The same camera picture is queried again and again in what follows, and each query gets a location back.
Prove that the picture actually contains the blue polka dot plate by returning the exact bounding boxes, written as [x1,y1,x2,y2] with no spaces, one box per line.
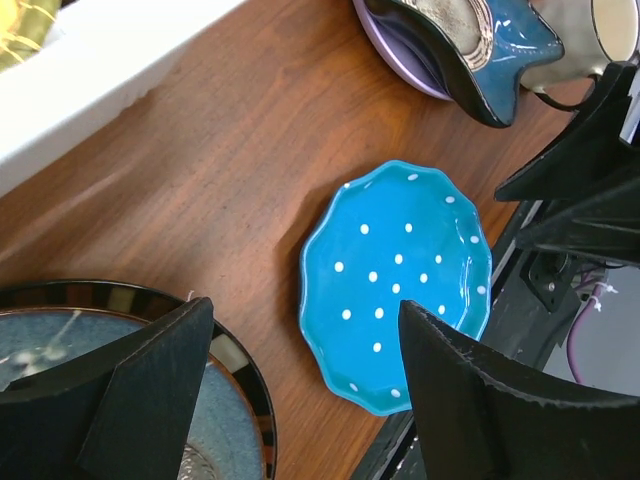
[298,160,492,416]

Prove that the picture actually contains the lavender plate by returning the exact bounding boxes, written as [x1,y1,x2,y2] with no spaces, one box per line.
[352,0,452,101]

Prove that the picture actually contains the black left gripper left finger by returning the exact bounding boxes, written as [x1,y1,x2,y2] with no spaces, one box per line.
[1,297,214,479]

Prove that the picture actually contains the blue star-shaped dish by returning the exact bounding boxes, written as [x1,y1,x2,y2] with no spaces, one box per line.
[365,1,564,128]

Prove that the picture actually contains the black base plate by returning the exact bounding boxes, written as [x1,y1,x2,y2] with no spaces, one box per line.
[352,201,580,479]

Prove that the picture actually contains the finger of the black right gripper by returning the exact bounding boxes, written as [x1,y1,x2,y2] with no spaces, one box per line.
[494,62,637,202]
[516,184,639,266]

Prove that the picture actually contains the white plastic bin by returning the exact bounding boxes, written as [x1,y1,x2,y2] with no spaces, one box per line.
[1,1,239,194]

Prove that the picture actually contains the grey blue ceramic plate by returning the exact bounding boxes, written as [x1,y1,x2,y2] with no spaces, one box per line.
[1,310,265,479]

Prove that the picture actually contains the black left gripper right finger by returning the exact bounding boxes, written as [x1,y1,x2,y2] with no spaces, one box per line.
[398,301,639,479]

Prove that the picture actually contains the black gold striped plate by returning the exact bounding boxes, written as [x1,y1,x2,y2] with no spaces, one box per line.
[1,280,277,479]

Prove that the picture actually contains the woven bamboo plate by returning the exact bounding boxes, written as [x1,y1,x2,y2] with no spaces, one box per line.
[1,0,62,71]

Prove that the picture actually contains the cream ceramic mug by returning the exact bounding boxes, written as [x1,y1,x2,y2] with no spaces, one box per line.
[520,0,639,110]

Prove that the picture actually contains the clear glass plate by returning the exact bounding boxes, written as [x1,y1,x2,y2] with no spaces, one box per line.
[177,445,217,480]

